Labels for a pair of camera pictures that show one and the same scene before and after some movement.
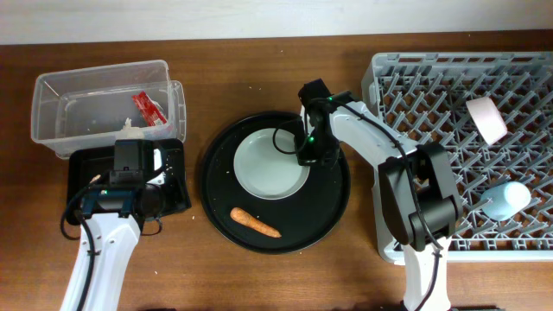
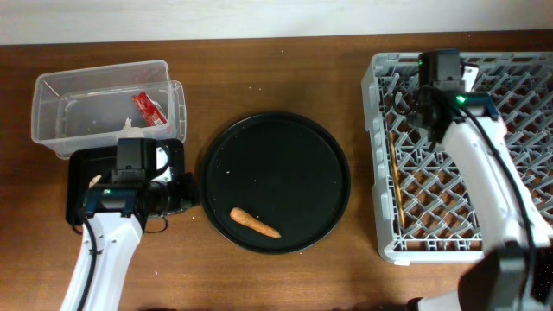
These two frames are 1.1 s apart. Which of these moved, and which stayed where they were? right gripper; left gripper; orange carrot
Moved: right gripper
Stayed: left gripper; orange carrot
